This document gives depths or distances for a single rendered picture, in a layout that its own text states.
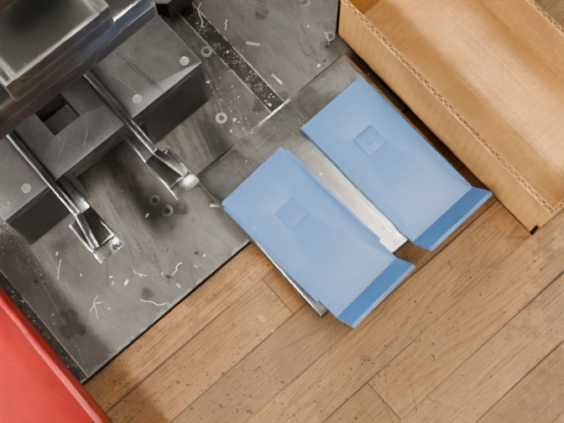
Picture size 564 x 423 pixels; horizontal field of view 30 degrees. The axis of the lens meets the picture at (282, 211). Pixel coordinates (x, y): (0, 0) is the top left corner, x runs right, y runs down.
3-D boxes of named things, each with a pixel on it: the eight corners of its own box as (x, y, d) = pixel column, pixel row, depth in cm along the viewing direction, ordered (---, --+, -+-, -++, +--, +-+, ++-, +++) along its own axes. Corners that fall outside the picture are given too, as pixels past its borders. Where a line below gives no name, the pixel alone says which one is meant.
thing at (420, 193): (427, 258, 87) (431, 250, 84) (300, 129, 90) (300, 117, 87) (487, 203, 88) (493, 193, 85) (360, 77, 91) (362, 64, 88)
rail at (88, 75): (156, 163, 85) (153, 153, 82) (54, 48, 87) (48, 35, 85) (162, 158, 85) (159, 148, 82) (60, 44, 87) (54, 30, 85)
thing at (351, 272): (352, 333, 85) (354, 327, 82) (221, 204, 88) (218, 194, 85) (412, 274, 86) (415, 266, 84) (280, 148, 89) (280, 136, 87)
